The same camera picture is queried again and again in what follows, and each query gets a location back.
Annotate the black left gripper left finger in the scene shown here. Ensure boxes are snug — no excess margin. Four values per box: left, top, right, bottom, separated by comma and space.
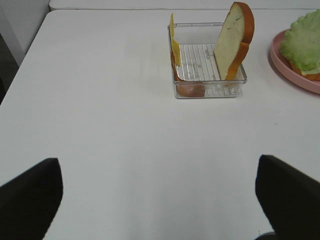
0, 158, 64, 240

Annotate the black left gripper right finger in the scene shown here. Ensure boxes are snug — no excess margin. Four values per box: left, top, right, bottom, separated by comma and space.
255, 155, 320, 240

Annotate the bread slice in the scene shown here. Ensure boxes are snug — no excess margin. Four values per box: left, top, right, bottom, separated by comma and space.
213, 1, 255, 81
289, 60, 320, 81

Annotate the bacon strip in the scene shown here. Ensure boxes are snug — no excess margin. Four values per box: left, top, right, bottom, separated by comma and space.
170, 50, 206, 98

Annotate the green lettuce leaf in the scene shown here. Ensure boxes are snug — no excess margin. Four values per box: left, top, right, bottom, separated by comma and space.
280, 9, 320, 71

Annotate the yellow cheese slice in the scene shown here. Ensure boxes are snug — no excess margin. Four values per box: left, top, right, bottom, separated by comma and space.
169, 12, 181, 67

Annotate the pink round plate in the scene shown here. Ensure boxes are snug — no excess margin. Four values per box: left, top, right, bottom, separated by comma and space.
269, 30, 320, 95

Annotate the left clear plastic tray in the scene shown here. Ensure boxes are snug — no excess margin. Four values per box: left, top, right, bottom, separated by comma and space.
172, 22, 248, 99

